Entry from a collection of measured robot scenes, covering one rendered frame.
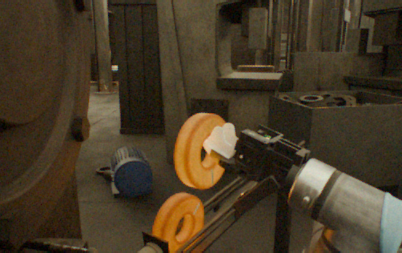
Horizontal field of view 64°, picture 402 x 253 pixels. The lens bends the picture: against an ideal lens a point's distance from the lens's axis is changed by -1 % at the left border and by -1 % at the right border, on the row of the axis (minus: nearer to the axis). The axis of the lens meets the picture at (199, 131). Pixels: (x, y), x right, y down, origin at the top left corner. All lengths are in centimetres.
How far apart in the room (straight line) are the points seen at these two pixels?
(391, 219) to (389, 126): 216
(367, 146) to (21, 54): 248
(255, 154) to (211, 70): 234
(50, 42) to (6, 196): 11
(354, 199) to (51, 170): 41
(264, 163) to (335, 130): 183
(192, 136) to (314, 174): 22
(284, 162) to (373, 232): 16
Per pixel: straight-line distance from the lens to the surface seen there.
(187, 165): 60
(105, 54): 914
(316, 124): 230
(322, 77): 438
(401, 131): 276
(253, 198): 60
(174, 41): 294
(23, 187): 25
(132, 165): 239
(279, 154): 56
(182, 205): 74
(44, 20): 26
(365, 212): 53
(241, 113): 286
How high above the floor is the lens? 110
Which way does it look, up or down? 14 degrees down
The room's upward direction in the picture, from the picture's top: straight up
